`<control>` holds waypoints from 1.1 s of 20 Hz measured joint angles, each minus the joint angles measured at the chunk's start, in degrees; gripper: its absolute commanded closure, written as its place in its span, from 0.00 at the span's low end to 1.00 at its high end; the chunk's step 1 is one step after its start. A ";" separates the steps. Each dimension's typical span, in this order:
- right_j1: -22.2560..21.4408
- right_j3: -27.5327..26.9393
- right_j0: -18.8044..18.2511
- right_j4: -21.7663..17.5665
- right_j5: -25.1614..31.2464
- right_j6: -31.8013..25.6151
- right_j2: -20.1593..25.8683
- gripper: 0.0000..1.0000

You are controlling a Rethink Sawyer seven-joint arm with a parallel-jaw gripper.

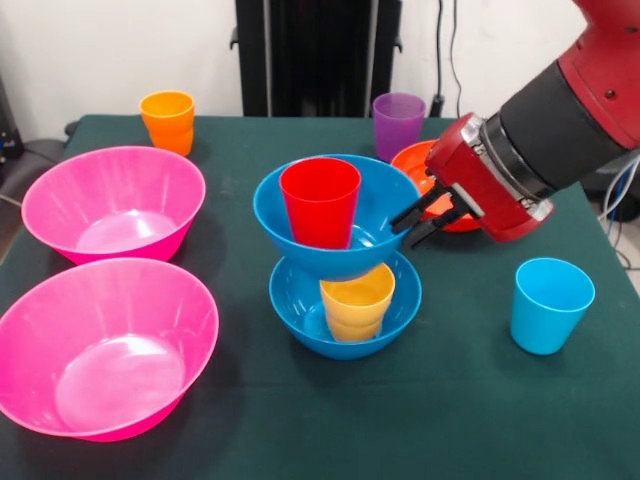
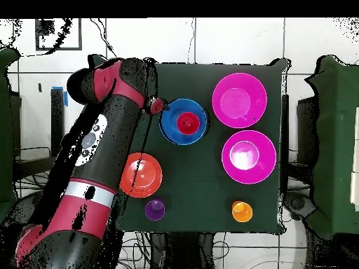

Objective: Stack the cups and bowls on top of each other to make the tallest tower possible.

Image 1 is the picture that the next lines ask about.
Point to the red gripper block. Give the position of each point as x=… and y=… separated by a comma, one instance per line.
x=480, y=190

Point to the red plastic cup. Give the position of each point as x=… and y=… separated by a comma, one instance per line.
x=320, y=210

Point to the yellow plastic cup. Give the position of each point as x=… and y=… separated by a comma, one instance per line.
x=357, y=310

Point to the blue plastic bowl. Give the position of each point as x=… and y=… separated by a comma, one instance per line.
x=290, y=310
x=270, y=210

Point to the pink plastic bowl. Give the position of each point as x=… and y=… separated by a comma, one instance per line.
x=100, y=350
x=75, y=200

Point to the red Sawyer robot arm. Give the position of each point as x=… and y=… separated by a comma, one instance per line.
x=565, y=115

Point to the red-orange plastic bowl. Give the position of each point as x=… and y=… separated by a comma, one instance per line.
x=410, y=160

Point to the purple plastic cup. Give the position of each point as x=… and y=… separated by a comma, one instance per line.
x=397, y=125

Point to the light blue plastic cup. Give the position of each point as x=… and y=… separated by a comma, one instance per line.
x=550, y=310

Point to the dark green table cloth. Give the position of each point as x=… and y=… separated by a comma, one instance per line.
x=450, y=400

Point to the orange plastic cup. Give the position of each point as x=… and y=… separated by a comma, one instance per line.
x=167, y=125

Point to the black upright post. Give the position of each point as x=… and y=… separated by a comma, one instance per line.
x=310, y=50

